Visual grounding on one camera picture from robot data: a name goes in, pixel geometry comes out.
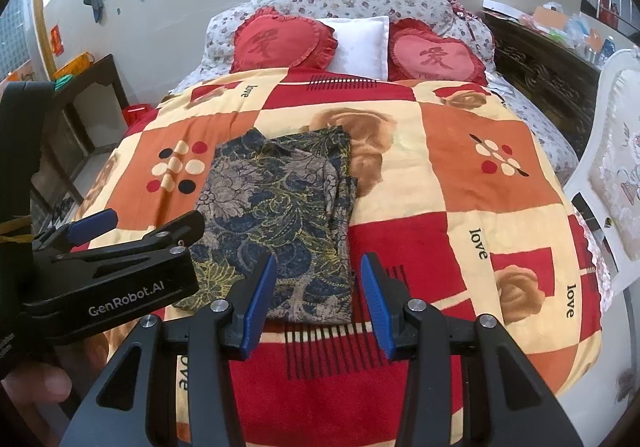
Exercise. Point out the red heart pillow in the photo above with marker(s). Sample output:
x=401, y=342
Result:
x=269, y=39
x=416, y=52

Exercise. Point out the red plastic basin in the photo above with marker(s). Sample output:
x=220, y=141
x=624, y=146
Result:
x=134, y=113

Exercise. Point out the red paper wall decoration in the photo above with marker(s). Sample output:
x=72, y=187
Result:
x=56, y=41

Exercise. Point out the dark wooden side table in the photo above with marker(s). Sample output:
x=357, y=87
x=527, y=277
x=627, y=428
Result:
x=84, y=126

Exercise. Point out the person's left hand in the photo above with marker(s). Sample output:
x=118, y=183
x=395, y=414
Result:
x=46, y=375

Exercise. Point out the yellow bag on table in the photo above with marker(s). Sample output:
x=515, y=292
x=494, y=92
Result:
x=75, y=66

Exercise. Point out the white square pillow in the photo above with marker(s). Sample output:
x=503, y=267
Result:
x=362, y=46

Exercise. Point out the left red heart pillow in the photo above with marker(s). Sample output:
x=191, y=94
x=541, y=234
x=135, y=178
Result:
x=269, y=39

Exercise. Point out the folded dark floral garment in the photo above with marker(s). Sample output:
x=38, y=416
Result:
x=291, y=197

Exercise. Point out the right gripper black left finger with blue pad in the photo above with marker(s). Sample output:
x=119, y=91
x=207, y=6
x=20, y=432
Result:
x=134, y=400

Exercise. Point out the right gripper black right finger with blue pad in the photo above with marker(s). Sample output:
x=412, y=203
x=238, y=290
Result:
x=505, y=402

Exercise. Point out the white ornate chair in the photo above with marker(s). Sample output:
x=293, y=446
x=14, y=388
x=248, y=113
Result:
x=607, y=176

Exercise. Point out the dark carved wooden dresser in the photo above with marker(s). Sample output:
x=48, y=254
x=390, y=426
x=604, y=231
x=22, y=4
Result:
x=552, y=77

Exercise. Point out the red orange patchwork blanket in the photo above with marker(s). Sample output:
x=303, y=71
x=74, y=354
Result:
x=454, y=195

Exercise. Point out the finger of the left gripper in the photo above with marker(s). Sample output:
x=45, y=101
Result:
x=178, y=233
x=75, y=234

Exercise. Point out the right red heart pillow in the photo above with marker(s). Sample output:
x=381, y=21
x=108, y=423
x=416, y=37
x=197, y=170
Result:
x=416, y=52

